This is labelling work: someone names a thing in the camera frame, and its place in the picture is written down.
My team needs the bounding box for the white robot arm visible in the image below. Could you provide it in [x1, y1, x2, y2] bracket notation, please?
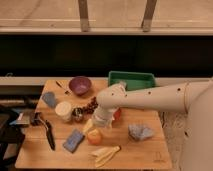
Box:
[90, 80, 213, 171]

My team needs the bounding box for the small metal spoon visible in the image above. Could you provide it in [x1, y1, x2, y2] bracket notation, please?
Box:
[55, 81, 70, 95]

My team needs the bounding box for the white cup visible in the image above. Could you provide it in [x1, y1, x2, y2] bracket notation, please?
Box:
[55, 101, 72, 122]

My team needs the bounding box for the blue grey small cloth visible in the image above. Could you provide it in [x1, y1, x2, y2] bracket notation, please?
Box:
[42, 92, 56, 108]

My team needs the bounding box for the dark equipment at left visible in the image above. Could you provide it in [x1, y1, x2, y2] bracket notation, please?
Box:
[0, 102, 35, 171]

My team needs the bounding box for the small metal cup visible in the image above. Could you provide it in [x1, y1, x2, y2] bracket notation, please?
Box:
[72, 107, 84, 122]

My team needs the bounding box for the black handled peeler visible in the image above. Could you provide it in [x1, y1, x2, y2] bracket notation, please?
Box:
[34, 112, 55, 151]

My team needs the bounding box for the blue sponge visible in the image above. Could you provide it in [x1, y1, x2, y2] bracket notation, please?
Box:
[63, 129, 84, 153]

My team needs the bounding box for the green plastic tray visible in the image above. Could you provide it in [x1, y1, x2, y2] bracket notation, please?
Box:
[108, 71, 156, 91]

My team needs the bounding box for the wooden table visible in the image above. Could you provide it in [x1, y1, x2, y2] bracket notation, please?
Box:
[14, 78, 173, 171]

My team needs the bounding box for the crumpled blue grey cloth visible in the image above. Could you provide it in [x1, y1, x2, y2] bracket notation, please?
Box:
[128, 124, 154, 141]

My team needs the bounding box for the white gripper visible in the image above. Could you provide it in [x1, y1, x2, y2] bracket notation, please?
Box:
[83, 107, 115, 134]

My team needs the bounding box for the red bowl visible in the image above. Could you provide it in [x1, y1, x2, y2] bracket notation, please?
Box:
[113, 108, 122, 122]

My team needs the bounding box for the purple bowl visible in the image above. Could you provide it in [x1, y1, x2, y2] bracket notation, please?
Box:
[69, 76, 92, 96]

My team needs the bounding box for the orange apple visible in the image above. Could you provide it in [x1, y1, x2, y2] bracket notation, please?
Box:
[87, 129, 102, 145]

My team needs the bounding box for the bunch of dark grapes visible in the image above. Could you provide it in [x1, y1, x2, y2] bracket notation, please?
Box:
[83, 97, 98, 114]

